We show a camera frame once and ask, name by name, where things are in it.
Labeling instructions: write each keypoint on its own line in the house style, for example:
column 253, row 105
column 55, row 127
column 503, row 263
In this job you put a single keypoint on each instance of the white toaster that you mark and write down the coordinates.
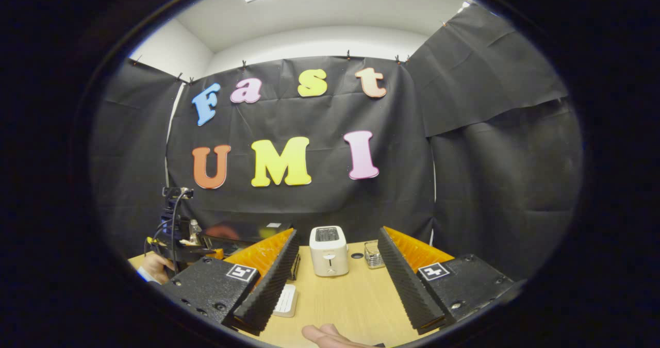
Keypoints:
column 329, row 255

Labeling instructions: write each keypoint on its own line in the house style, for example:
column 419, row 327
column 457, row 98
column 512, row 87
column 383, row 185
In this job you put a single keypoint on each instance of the small white tray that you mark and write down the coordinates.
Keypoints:
column 286, row 301

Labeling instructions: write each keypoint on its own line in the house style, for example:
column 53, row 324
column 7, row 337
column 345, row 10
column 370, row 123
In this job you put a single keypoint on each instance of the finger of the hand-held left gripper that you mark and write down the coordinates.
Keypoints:
column 201, row 252

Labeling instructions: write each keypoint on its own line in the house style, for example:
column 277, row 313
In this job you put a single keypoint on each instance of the clear plastic bottle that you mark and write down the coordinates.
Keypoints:
column 195, row 230

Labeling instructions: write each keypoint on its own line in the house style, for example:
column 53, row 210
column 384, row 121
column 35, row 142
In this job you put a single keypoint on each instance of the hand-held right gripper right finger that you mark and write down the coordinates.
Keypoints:
column 407, row 281

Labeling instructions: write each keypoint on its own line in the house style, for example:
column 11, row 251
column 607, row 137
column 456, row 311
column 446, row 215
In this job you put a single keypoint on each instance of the black electric oven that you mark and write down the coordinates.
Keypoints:
column 242, row 234

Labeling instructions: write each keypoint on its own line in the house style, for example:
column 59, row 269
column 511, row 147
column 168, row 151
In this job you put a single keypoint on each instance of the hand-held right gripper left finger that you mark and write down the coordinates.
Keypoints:
column 268, row 288

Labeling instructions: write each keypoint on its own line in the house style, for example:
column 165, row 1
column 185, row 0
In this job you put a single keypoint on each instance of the small ceiling light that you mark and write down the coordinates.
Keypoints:
column 465, row 6

